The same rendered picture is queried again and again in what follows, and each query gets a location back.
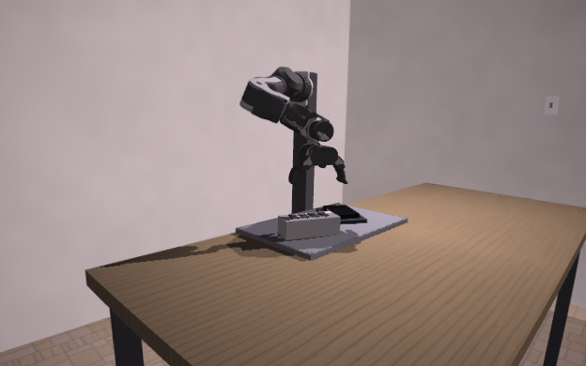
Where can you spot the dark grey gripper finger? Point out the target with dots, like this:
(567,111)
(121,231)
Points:
(305,164)
(339,168)

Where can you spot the white operator button panel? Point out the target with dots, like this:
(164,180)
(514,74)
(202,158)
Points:
(311,224)

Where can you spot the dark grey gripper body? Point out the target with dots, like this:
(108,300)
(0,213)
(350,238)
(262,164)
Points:
(320,155)

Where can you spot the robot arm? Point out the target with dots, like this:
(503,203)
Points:
(277,90)

